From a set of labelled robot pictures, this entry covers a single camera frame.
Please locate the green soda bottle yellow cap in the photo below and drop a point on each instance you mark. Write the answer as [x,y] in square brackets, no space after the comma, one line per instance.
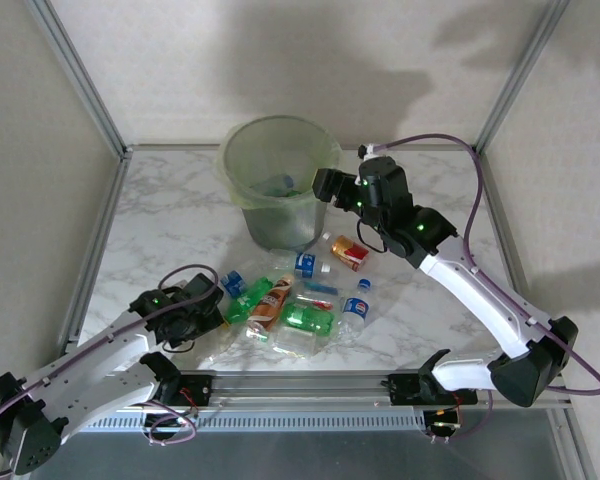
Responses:
[245,300]

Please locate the grey mesh waste bin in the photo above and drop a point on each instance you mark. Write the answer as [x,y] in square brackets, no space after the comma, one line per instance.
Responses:
[285,225]

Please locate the aluminium table side rail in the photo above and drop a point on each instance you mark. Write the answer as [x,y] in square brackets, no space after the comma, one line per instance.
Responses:
[492,200]
[109,200]

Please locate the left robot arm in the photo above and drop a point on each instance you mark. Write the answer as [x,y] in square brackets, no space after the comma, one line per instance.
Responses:
[105,380]

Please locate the green soda bottle gold cap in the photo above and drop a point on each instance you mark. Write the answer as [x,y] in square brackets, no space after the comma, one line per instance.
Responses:
[305,317]

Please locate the green bottle white label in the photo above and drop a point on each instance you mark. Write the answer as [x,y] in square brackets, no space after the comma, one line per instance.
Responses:
[292,192]

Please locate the clear bottle blue label white cap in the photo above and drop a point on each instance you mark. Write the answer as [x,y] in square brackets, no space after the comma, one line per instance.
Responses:
[306,264]

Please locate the aluminium frame post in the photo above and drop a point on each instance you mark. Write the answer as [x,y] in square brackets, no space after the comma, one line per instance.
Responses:
[521,75]
[76,75]

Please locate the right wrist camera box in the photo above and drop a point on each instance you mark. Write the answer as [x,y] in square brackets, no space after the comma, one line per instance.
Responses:
[367,152]

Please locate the aluminium table edge rail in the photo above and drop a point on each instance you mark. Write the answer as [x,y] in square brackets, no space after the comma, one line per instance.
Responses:
[155,147]

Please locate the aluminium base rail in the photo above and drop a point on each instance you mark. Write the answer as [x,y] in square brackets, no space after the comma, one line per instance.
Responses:
[300,390]

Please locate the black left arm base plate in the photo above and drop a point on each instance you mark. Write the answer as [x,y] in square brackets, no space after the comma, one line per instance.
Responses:
[202,387]

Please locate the aluminium lower frame bar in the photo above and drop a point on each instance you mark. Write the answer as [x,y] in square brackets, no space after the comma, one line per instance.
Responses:
[575,450]

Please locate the small circuit board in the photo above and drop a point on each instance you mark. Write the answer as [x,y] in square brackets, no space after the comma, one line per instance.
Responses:
[442,425]

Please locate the Pepsi bottle blue cap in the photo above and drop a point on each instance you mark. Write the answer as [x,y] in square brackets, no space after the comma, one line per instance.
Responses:
[355,307]
[282,182]

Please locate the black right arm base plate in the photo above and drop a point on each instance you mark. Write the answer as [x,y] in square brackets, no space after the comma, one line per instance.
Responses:
[400,390]

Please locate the grey metal panel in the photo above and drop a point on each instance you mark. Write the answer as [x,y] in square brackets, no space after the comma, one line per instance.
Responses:
[300,457]

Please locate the brown coffee drink bottle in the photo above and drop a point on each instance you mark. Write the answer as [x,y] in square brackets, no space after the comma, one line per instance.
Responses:
[270,302]

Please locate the crushed clear bottle blue label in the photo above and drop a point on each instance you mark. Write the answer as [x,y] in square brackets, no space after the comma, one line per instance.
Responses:
[235,284]

